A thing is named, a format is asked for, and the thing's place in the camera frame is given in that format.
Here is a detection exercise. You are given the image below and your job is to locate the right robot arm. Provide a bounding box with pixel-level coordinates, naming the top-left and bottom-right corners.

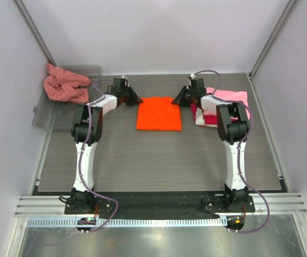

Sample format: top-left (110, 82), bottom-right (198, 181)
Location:
top-left (171, 75), bottom-right (251, 212)

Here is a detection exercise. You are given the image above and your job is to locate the magenta folded t shirt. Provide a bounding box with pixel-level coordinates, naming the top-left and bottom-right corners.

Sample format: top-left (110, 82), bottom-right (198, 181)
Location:
top-left (190, 103), bottom-right (217, 127)

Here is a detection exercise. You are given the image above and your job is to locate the slotted cable duct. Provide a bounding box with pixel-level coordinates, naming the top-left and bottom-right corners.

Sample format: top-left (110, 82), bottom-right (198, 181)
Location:
top-left (27, 216), bottom-right (227, 229)

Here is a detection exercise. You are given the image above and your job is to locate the frame post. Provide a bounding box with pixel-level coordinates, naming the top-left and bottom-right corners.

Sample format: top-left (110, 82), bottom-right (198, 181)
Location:
top-left (248, 0), bottom-right (299, 80)
top-left (13, 0), bottom-right (56, 65)

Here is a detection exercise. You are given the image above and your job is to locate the orange t shirt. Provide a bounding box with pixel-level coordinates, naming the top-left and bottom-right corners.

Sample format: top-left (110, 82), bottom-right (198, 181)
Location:
top-left (136, 96), bottom-right (182, 131)

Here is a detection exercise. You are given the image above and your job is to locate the right frame post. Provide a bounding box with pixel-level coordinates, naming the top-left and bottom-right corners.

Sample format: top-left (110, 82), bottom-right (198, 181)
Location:
top-left (248, 0), bottom-right (299, 80)

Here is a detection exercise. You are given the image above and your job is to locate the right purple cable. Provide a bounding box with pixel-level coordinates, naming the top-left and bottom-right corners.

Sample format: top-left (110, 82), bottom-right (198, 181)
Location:
top-left (188, 70), bottom-right (271, 235)

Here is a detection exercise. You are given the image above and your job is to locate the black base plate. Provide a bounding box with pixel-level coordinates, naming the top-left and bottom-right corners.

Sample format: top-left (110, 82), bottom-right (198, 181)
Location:
top-left (59, 191), bottom-right (256, 215)

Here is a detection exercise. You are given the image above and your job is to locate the salmon pink crumpled t shirt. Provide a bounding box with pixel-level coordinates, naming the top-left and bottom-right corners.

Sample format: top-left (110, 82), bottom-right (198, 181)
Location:
top-left (43, 63), bottom-right (92, 103)

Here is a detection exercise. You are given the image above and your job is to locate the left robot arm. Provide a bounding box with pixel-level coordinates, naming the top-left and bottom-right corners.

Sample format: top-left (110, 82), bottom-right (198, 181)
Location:
top-left (67, 76), bottom-right (143, 214)

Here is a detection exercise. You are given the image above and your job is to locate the light pink folded t shirt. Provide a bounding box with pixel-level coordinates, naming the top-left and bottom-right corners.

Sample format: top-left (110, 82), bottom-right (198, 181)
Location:
top-left (203, 87), bottom-right (250, 118)

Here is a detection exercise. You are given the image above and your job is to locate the purple cable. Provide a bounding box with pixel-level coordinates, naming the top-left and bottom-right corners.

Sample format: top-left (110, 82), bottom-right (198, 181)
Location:
top-left (78, 79), bottom-right (119, 232)
top-left (188, 70), bottom-right (271, 235)

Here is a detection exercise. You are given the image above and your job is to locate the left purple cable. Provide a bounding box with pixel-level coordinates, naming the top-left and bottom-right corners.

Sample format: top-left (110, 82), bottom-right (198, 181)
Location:
top-left (78, 79), bottom-right (119, 232)

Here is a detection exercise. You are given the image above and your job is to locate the left frame post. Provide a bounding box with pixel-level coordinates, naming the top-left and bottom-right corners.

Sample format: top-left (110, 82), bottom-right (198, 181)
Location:
top-left (13, 0), bottom-right (56, 65)

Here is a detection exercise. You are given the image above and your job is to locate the clear grey plastic bin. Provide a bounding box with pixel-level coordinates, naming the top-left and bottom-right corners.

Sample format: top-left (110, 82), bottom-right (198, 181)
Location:
top-left (32, 65), bottom-right (102, 132)

